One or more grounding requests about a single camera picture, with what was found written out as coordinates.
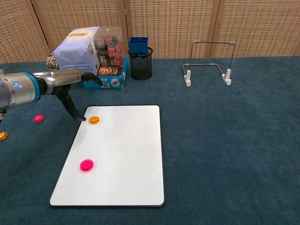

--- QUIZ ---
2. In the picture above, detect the teal table mat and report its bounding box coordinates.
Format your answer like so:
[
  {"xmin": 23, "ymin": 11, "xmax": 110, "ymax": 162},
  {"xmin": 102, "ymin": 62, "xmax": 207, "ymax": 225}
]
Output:
[{"xmin": 0, "ymin": 55, "xmax": 300, "ymax": 225}]

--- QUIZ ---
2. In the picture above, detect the clear plastic box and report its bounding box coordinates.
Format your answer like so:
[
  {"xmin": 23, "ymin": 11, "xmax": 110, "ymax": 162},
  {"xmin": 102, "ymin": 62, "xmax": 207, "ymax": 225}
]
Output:
[{"xmin": 93, "ymin": 26, "xmax": 125, "ymax": 68}]

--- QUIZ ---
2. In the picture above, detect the patterned rolled package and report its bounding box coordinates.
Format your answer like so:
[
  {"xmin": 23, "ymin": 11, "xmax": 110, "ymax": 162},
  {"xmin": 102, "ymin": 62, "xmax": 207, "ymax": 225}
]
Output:
[{"xmin": 45, "ymin": 52, "xmax": 60, "ymax": 70}]

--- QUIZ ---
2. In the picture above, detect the blue divided container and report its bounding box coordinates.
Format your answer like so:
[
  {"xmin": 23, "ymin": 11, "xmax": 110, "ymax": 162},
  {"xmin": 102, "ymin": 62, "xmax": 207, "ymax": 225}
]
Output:
[{"xmin": 128, "ymin": 37, "xmax": 150, "ymax": 57}]

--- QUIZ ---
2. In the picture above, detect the black mesh pen cup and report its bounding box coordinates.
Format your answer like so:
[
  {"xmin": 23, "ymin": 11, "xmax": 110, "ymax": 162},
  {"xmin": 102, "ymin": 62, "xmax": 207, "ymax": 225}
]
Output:
[{"xmin": 127, "ymin": 46, "xmax": 153, "ymax": 81}]

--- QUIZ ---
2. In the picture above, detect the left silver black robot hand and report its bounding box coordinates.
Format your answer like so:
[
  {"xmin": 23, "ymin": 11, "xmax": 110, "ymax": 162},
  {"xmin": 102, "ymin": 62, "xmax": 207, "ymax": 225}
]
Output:
[{"xmin": 35, "ymin": 69, "xmax": 104, "ymax": 122}]

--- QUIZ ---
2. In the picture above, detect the bamboo folding screen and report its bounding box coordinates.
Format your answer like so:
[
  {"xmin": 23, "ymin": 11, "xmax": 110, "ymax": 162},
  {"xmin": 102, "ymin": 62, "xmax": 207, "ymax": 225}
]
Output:
[{"xmin": 0, "ymin": 0, "xmax": 300, "ymax": 64}]

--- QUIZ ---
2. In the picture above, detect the white paper bag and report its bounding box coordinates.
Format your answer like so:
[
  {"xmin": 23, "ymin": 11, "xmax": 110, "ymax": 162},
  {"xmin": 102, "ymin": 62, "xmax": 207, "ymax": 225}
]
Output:
[{"xmin": 52, "ymin": 26, "xmax": 101, "ymax": 78}]

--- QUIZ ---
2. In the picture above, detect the white magnetic board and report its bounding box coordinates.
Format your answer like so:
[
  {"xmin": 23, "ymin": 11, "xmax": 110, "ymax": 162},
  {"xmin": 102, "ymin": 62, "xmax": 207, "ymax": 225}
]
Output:
[{"xmin": 48, "ymin": 105, "xmax": 165, "ymax": 208}]

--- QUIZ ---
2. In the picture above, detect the blue cookie box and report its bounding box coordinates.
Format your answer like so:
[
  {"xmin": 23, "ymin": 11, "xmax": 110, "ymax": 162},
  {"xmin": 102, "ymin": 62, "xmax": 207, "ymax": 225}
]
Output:
[{"xmin": 81, "ymin": 55, "xmax": 129, "ymax": 90}]

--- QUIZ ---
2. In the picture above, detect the metal wire stand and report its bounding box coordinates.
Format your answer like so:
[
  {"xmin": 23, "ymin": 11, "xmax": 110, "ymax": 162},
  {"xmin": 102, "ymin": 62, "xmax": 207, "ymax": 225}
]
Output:
[{"xmin": 181, "ymin": 40, "xmax": 236, "ymax": 88}]

